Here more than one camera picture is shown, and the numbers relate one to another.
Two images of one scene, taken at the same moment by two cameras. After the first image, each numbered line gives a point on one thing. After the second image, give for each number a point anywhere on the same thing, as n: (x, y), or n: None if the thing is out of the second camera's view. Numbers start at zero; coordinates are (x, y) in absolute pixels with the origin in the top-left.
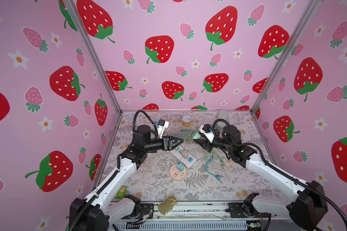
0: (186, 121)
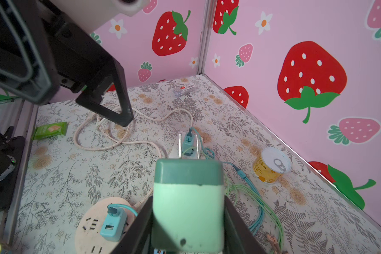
0: (270, 165)
